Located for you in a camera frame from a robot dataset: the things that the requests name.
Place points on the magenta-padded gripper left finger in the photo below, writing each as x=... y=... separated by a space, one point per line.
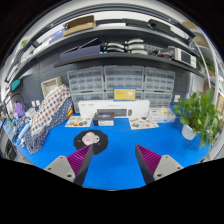
x=63 y=166

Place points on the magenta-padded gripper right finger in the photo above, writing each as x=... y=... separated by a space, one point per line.
x=163 y=166

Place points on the beige computer mouse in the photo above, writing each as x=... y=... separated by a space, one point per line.
x=89 y=138

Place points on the black round mouse pad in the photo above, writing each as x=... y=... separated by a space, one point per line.
x=101 y=143

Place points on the navy dotted cloth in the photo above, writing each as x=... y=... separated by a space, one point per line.
x=40 y=138

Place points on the red white checked cloth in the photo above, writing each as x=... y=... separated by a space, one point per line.
x=50 y=108

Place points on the green plant in white pot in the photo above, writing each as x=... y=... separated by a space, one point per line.
x=198 y=116

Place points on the small black product box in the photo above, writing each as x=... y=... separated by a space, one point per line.
x=103 y=119

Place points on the white keyboard packaging box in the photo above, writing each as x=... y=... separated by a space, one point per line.
x=140 y=108

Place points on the yellow and blue box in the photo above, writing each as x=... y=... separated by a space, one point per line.
x=124 y=94

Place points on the beige wicker basket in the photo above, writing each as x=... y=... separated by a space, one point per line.
x=50 y=86

